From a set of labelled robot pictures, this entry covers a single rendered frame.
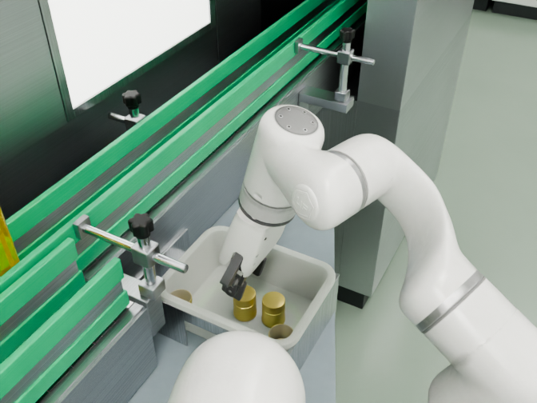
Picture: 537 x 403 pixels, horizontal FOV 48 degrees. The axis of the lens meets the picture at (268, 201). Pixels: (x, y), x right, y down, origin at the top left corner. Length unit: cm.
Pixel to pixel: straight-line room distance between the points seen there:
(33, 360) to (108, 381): 13
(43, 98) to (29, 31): 10
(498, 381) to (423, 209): 19
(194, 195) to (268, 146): 37
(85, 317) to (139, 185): 24
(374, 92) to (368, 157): 83
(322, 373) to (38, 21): 63
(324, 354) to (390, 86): 75
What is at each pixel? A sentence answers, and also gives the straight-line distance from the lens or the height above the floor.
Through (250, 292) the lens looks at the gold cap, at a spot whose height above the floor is 81.
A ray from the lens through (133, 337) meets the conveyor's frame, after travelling 80.
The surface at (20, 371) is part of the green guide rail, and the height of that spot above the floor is 95.
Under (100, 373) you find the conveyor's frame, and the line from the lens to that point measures 78.
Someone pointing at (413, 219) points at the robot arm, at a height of 104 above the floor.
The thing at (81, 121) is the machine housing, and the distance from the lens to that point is 106.
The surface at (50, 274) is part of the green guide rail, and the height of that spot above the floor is 94.
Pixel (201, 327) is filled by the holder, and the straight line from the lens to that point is 86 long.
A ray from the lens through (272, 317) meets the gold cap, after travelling 89.
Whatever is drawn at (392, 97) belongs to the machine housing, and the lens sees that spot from 146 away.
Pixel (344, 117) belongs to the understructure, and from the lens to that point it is 153.
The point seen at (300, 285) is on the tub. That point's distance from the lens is 93.
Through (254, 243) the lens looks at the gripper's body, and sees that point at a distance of 74.
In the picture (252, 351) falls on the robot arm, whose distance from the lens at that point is 43.
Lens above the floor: 147
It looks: 39 degrees down
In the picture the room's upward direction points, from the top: straight up
